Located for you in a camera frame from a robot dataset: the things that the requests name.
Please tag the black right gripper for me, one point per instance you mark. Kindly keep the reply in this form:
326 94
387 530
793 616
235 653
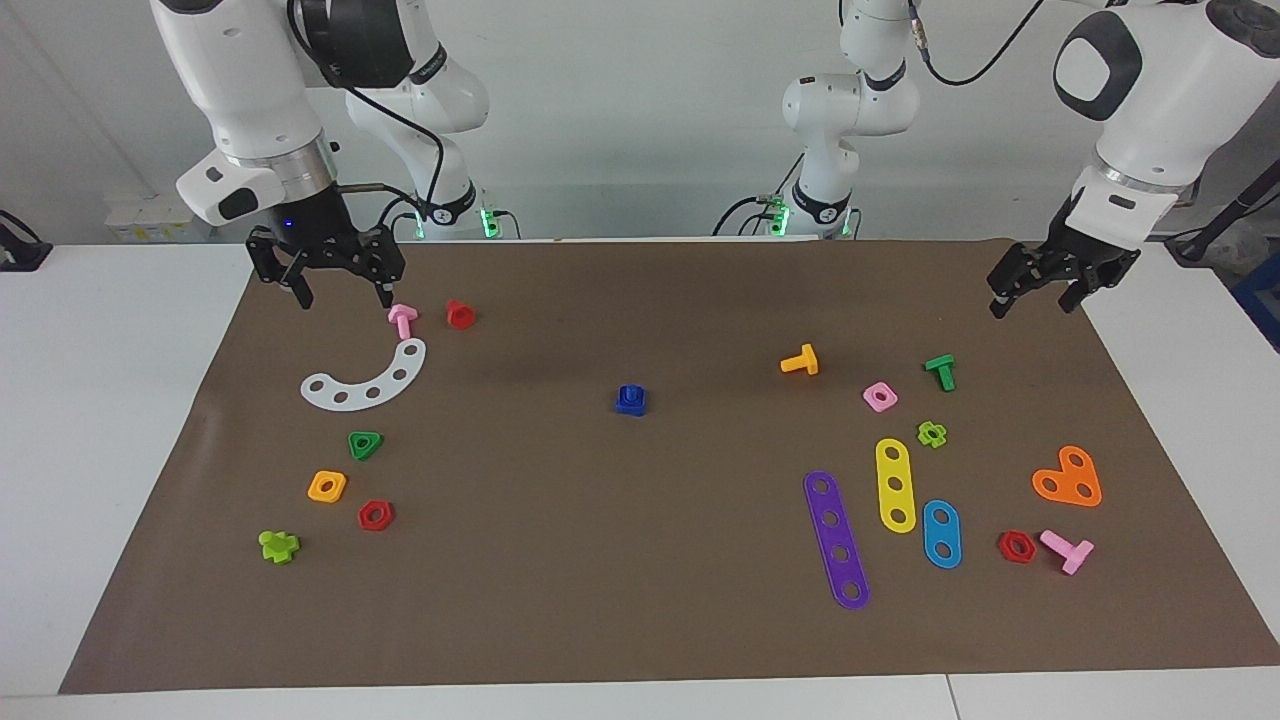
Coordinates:
315 230

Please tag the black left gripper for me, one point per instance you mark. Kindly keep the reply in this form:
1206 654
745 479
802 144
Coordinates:
1085 250

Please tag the pink toy screw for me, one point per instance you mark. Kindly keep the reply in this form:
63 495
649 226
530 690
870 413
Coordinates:
1075 553
403 322

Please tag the blue square toy nut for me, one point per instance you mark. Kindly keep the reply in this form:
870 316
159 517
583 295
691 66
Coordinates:
630 407

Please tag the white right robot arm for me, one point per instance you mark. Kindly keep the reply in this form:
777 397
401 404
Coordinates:
250 90

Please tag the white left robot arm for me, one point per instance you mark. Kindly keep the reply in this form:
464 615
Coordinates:
1150 100

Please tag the white curved perforated plate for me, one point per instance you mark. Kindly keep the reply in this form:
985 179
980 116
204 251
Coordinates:
386 385

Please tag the green toy screw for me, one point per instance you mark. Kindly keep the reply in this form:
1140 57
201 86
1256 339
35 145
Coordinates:
942 372

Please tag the red toy screw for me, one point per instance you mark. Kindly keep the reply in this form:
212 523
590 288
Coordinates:
460 315

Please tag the green triangle toy nut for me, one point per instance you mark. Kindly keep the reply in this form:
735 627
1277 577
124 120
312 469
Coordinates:
354 438

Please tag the white box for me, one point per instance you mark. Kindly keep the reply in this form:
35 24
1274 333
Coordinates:
145 215

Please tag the lime green cross nut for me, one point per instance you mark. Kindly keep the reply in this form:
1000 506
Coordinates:
940 438

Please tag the black pole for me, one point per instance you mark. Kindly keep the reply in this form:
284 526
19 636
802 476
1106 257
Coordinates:
1235 208

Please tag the orange heart-shaped plate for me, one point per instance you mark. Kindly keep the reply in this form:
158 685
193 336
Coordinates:
1068 480

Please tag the pink square toy nut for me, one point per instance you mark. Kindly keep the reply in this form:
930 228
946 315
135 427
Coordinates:
868 394

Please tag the blue crate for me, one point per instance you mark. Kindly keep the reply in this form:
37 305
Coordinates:
1262 300

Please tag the orange square toy nut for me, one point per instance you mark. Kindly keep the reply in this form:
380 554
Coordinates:
314 492

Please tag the yellow three-hole plate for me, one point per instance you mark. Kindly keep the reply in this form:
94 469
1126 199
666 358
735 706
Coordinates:
894 470

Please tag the orange toy screw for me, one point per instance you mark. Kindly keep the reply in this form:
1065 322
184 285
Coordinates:
805 360

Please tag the red hexagon toy nut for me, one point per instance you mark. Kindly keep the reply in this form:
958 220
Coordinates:
387 518
1005 552

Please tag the blue two-hole plate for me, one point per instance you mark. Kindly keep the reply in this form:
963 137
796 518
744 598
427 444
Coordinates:
942 534

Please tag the lime green cross screw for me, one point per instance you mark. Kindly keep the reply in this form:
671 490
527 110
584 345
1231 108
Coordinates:
278 547

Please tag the purple four-hole plate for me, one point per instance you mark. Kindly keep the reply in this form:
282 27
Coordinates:
836 537

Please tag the brown table mat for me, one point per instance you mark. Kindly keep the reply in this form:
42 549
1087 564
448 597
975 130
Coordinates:
640 560

